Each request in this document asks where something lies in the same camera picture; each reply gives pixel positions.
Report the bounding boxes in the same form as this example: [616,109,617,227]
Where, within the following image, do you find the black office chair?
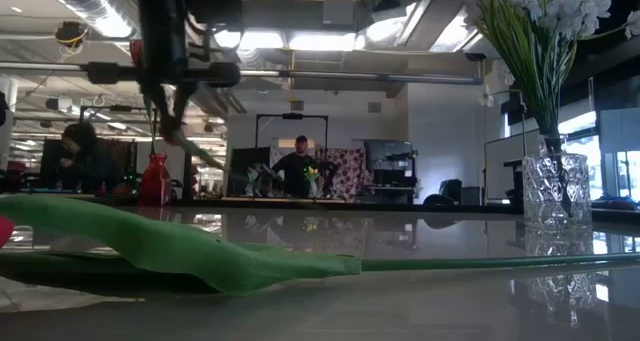
[423,178,464,206]

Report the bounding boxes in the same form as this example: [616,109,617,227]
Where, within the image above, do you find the black aluminium table frame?
[0,198,526,213]

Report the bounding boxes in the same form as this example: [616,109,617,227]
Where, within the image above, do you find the red glass vase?
[138,153,174,207]

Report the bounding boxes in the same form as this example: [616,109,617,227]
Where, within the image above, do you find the grey bin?
[459,185,482,206]

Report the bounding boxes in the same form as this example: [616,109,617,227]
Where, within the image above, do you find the white board panel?
[483,127,544,202]

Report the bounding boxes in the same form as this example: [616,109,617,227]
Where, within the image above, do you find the clear faceted glass vase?
[521,152,594,230]

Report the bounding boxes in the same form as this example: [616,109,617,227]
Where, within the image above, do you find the black monitor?
[227,146,274,195]

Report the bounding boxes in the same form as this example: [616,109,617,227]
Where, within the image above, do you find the silver horizontal pipe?
[0,62,485,86]

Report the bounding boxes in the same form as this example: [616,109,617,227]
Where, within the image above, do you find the seated person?
[53,121,124,195]

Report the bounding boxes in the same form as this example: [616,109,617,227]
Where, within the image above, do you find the large silver ventilation duct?
[34,0,229,117]

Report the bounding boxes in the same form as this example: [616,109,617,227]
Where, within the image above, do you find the person with cap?
[272,134,329,198]

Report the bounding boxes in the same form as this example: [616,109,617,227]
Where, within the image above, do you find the pink patterned cloth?
[319,147,367,201]

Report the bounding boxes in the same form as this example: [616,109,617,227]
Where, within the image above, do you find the yellow flowers in vase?
[304,165,321,198]

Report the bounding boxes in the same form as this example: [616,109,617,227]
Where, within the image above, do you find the black equipment shelf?
[363,139,419,205]

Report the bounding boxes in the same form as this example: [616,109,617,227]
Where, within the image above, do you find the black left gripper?
[82,0,244,135]

